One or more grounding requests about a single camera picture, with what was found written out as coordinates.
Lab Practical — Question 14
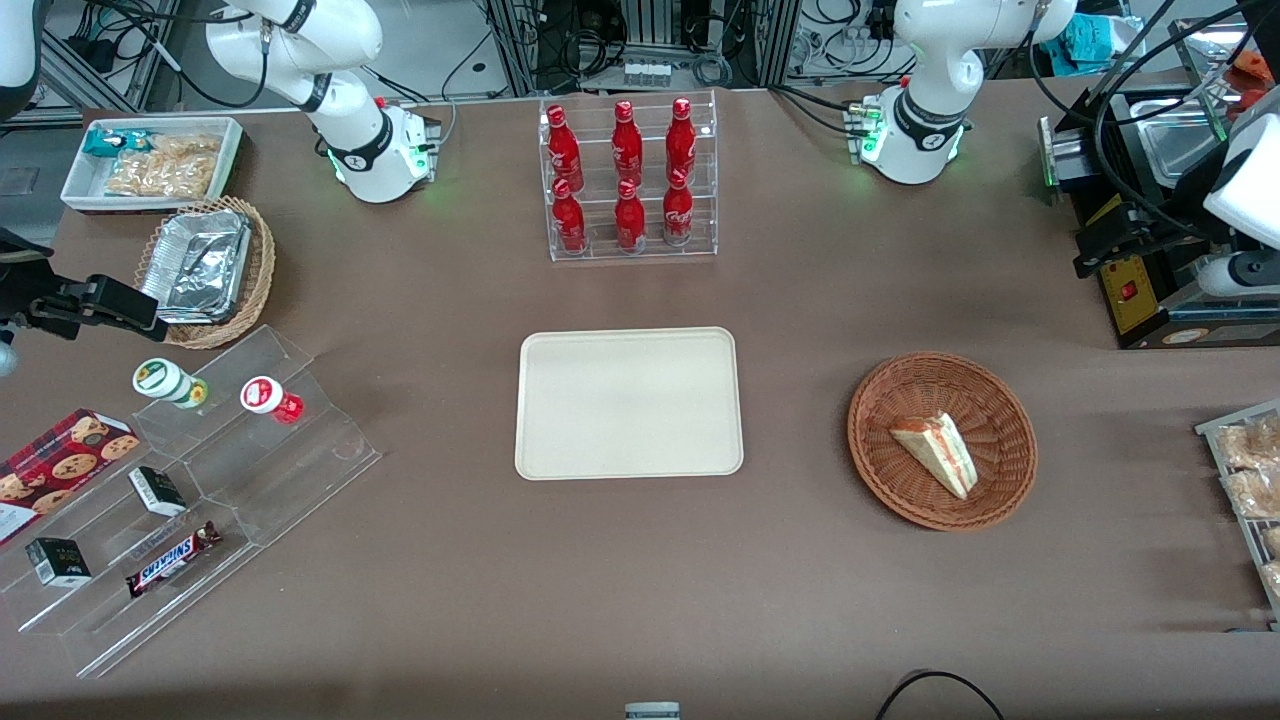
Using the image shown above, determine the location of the round brown wicker basket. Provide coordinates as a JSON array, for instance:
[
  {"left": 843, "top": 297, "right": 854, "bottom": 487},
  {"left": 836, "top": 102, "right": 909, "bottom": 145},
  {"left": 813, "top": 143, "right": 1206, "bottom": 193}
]
[{"left": 848, "top": 352, "right": 1038, "bottom": 532}]

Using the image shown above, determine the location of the teal plastic bag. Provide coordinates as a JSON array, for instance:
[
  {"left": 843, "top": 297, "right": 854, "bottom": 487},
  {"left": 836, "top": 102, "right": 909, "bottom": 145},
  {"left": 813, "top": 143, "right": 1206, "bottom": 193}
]
[{"left": 1063, "top": 14, "right": 1143, "bottom": 77}]

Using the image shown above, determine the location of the triangular sandwich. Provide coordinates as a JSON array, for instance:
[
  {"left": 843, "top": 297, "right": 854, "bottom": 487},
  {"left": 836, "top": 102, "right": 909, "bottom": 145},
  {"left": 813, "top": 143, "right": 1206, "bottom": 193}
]
[{"left": 888, "top": 412, "right": 978, "bottom": 501}]

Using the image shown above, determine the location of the red cola bottle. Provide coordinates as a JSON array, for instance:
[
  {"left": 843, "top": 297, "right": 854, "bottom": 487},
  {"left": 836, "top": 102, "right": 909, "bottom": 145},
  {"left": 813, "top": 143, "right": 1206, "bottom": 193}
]
[
  {"left": 614, "top": 178, "right": 647, "bottom": 251},
  {"left": 666, "top": 97, "right": 697, "bottom": 182},
  {"left": 612, "top": 100, "right": 644, "bottom": 187},
  {"left": 552, "top": 178, "right": 588, "bottom": 253},
  {"left": 547, "top": 105, "right": 584, "bottom": 191},
  {"left": 662, "top": 168, "right": 695, "bottom": 247}
]

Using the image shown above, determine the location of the black food warmer machine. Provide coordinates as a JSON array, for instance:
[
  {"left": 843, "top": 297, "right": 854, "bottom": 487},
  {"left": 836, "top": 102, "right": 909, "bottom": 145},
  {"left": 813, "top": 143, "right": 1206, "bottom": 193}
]
[{"left": 1040, "top": 40, "right": 1280, "bottom": 350}]

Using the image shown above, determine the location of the cream plastic tray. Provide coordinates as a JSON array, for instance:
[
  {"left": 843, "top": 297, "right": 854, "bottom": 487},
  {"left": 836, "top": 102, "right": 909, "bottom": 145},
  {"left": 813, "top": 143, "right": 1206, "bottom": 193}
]
[{"left": 515, "top": 327, "right": 745, "bottom": 481}]

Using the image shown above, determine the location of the aluminium foil container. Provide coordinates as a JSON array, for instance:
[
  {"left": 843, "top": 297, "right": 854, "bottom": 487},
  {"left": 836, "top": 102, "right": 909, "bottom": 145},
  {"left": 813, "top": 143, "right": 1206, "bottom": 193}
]
[{"left": 140, "top": 208, "right": 252, "bottom": 325}]

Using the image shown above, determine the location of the red cookie box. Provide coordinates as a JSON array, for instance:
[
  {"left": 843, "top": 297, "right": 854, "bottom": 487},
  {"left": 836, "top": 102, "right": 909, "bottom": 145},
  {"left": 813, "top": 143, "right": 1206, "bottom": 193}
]
[{"left": 0, "top": 408, "right": 141, "bottom": 547}]

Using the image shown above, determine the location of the black floor cable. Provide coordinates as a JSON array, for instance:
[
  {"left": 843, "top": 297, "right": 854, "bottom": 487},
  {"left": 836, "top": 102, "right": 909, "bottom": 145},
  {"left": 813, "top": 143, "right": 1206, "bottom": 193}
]
[{"left": 875, "top": 670, "right": 1006, "bottom": 720}]

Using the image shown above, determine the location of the clear bag of crackers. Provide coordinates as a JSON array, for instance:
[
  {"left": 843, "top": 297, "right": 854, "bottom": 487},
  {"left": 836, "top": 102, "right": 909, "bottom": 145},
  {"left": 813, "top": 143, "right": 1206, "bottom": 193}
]
[{"left": 105, "top": 135, "right": 222, "bottom": 199}]

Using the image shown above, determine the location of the green label yogurt cup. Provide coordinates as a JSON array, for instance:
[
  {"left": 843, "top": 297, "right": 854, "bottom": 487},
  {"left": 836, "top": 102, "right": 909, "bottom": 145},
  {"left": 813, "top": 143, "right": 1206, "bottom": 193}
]
[{"left": 133, "top": 358, "right": 209, "bottom": 410}]

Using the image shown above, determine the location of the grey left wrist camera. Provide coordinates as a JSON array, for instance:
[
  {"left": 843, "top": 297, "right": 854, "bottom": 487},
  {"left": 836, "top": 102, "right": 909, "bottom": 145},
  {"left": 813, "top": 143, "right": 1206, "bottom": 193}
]
[{"left": 1198, "top": 252, "right": 1280, "bottom": 300}]

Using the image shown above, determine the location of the grey wire bread tray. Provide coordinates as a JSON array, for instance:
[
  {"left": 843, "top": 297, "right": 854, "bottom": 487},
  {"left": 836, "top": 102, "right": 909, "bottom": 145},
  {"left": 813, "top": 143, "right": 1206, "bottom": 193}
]
[{"left": 1195, "top": 400, "right": 1280, "bottom": 631}]

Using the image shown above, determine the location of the teal snack packet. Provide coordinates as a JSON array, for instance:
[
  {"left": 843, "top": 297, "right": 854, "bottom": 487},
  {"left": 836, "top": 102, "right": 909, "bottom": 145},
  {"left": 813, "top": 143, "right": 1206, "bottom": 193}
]
[{"left": 83, "top": 128, "right": 161, "bottom": 159}]

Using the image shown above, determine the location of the clear acrylic bottle rack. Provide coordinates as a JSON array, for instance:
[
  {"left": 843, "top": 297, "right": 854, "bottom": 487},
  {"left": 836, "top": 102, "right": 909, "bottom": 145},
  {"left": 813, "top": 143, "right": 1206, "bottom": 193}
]
[{"left": 540, "top": 90, "right": 718, "bottom": 263}]

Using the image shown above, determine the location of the clear acrylic stepped display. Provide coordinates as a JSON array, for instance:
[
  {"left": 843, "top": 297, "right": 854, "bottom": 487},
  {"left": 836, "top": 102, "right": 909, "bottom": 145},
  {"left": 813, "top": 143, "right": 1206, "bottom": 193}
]
[{"left": 0, "top": 324, "right": 383, "bottom": 679}]

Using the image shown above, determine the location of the snickers chocolate bar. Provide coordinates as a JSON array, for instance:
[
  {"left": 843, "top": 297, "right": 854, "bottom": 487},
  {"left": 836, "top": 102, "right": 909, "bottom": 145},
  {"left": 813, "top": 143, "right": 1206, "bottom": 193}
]
[{"left": 125, "top": 521, "right": 222, "bottom": 599}]

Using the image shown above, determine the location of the white rectangular snack tray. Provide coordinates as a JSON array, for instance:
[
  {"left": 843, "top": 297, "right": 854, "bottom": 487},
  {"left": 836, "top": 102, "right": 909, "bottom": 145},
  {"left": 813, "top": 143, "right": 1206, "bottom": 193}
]
[{"left": 60, "top": 117, "right": 244, "bottom": 214}]

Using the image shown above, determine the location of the tan wicker basket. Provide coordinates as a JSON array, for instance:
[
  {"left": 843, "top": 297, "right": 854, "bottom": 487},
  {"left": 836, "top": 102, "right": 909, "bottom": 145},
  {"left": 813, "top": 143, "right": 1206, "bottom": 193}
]
[{"left": 135, "top": 196, "right": 276, "bottom": 350}]

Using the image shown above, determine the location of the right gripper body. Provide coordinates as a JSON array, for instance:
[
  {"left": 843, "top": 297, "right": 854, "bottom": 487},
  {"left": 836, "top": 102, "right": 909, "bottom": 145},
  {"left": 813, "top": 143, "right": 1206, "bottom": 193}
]
[{"left": 0, "top": 232, "right": 65, "bottom": 333}]

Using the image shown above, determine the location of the steel food pan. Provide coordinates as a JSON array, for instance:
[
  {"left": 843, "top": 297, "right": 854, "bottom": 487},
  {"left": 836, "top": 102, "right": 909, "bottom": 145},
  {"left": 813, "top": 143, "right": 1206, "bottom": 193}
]
[{"left": 1135, "top": 95, "right": 1236, "bottom": 189}]

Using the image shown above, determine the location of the small black box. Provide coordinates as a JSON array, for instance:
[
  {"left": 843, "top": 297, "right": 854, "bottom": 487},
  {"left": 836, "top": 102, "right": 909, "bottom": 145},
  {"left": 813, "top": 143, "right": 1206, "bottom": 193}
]
[
  {"left": 128, "top": 466, "right": 188, "bottom": 518},
  {"left": 25, "top": 537, "right": 92, "bottom": 587}
]

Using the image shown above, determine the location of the red label yogurt cup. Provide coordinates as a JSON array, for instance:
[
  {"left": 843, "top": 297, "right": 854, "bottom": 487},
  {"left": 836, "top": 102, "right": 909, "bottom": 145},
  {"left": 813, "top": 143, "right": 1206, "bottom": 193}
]
[{"left": 240, "top": 376, "right": 305, "bottom": 425}]

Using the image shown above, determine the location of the aluminium frame rack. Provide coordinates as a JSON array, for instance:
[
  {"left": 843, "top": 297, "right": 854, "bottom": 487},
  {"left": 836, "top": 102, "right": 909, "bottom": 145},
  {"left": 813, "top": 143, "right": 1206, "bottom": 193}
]
[{"left": 485, "top": 0, "right": 806, "bottom": 97}]

